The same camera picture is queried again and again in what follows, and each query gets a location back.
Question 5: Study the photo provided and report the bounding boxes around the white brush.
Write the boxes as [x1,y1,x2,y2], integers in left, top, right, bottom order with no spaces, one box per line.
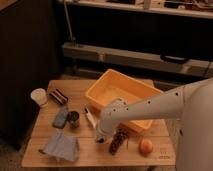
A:
[84,108,96,129]

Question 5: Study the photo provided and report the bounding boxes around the dark metal can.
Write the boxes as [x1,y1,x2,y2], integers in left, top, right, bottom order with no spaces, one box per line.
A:
[68,111,80,128]

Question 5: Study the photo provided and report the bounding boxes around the blue-grey cloth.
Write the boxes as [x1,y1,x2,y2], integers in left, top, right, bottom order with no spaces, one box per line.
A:
[39,131,80,162]

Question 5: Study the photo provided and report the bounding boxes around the bunch of dark grapes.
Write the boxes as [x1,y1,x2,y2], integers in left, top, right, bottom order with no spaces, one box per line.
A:
[109,129,129,155]

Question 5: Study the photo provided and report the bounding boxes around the yellow plastic bin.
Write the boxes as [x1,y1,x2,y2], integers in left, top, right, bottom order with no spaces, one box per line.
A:
[84,68,164,134]

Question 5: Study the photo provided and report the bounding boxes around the white cup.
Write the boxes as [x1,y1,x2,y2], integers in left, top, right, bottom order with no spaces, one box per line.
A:
[30,88,48,107]

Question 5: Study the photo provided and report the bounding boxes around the blue-grey sponge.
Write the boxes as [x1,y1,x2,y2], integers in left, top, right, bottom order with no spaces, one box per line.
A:
[52,106,68,129]

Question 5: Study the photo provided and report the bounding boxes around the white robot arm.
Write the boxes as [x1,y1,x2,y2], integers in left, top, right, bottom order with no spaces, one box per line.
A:
[96,78,213,171]

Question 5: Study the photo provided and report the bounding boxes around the grey metal rail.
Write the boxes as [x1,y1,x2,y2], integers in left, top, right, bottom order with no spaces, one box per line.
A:
[62,42,213,77]

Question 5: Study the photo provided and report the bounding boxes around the dark striped block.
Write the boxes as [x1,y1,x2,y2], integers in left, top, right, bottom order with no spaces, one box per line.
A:
[49,89,69,105]

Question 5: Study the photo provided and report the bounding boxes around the metal pole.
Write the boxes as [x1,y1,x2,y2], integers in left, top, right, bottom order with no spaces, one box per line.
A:
[63,0,75,44]

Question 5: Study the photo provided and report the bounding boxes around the white shelf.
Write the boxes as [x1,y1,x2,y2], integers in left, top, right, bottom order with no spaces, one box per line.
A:
[57,0,213,19]

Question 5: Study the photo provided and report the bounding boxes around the orange peach fruit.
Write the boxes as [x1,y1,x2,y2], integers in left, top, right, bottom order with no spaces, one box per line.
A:
[139,139,153,155]

